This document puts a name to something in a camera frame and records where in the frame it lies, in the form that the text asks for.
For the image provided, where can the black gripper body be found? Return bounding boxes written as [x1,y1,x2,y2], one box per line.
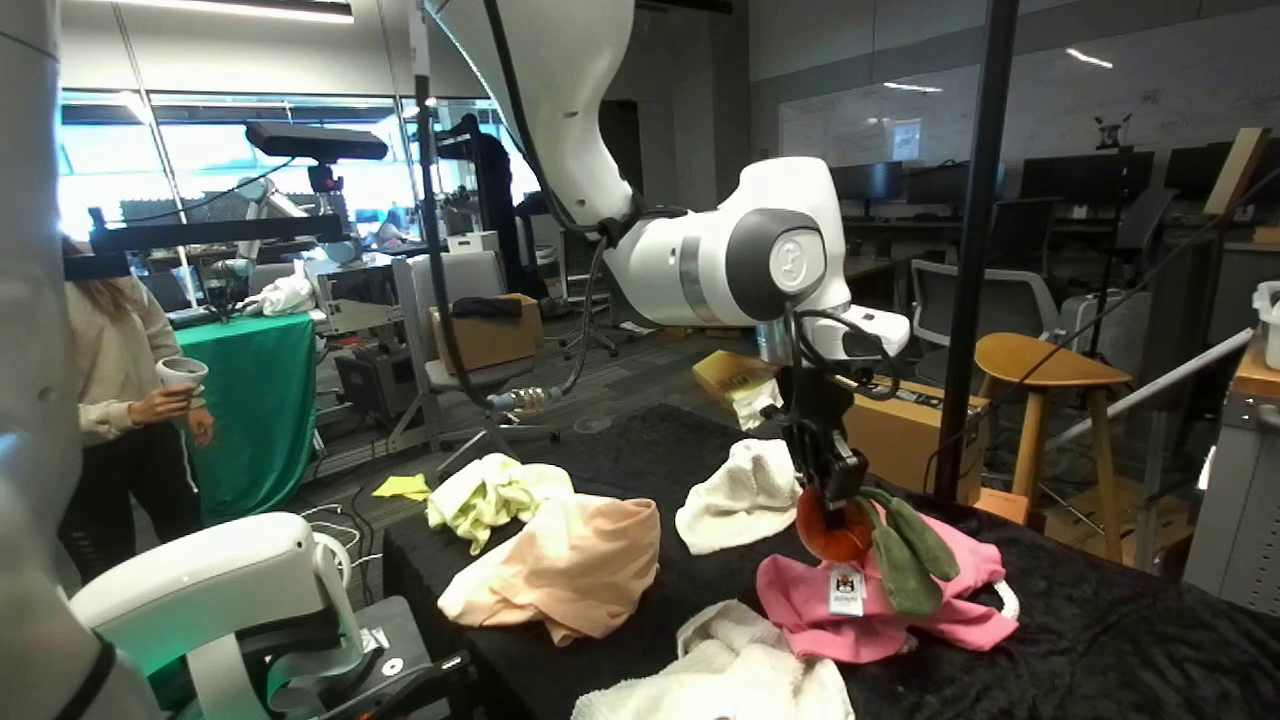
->
[782,356,860,473]

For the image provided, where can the white terry towel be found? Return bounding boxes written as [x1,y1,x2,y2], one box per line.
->
[569,597,860,720]
[672,438,808,559]

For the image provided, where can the orange plush toy green leaves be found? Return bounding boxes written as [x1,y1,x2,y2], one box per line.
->
[791,484,968,626]

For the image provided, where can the pink cloth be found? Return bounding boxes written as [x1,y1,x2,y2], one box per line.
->
[753,508,1023,668]

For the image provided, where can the cardboard box with black tape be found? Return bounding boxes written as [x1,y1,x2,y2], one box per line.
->
[839,375,991,504]

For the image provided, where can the yellowish wrist attachment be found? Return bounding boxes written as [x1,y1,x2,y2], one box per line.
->
[687,343,790,438]

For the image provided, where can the grey office chair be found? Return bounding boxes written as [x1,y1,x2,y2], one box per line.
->
[910,256,1070,352]

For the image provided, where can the black metal pole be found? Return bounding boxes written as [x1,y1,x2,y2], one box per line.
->
[927,0,1023,519]

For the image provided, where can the black computer monitor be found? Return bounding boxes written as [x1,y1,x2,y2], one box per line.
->
[822,156,913,217]
[1017,150,1161,217]
[1163,136,1280,209]

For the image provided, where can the wooden stool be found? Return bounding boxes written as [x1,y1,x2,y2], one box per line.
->
[968,330,1140,564]

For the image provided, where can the peach cloth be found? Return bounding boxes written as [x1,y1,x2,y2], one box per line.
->
[431,493,668,653]

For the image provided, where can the black velvet tablecloth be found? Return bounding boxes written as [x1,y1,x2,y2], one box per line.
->
[380,395,1280,720]

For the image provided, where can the light green cloth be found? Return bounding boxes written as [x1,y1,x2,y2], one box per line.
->
[423,448,572,559]

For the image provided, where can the silver metal pole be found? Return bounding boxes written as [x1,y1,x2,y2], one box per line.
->
[1048,326,1265,451]

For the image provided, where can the plain cardboard box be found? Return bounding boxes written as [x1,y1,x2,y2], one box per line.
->
[429,291,548,381]

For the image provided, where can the wooden top workbench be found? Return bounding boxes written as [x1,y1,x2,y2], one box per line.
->
[1182,339,1280,620]

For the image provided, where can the small yellow cloth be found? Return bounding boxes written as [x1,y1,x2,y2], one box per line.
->
[368,469,435,508]

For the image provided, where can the tan wooden panel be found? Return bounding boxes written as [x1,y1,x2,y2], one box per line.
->
[1202,124,1273,224]

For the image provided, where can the white crumpled bag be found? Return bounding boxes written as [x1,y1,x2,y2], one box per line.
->
[236,262,320,321]

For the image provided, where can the green table cover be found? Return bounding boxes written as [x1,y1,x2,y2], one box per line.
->
[168,310,324,523]

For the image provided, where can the small grey cup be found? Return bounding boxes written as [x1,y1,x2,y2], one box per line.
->
[153,352,211,394]

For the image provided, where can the person in beige sweater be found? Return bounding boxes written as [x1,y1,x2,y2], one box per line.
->
[58,237,219,584]

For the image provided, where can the white rope loop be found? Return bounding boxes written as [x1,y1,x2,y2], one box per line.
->
[989,577,1030,629]

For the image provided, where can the black stereo camera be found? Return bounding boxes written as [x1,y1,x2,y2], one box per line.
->
[245,121,396,169]

